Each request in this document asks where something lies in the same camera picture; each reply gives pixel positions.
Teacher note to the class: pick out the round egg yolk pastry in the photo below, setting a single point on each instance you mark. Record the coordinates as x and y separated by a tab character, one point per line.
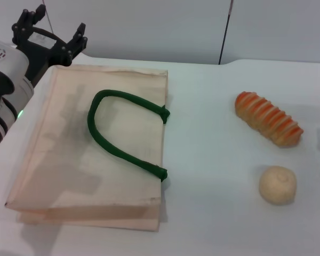
277	185

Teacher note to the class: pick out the orange striped bread loaf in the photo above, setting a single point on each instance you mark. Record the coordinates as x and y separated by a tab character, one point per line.
269	120

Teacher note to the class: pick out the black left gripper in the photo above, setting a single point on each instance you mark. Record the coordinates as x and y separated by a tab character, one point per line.
42	50

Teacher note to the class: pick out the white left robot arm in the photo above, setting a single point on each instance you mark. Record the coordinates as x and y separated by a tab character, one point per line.
13	61

